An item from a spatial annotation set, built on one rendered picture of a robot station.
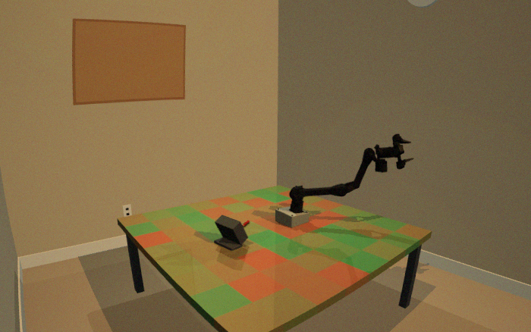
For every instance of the dark grey sloped panel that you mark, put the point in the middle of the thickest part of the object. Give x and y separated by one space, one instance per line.
233 234

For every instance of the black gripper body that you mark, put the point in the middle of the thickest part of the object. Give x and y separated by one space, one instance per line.
399 163

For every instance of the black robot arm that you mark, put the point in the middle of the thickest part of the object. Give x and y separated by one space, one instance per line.
298 192

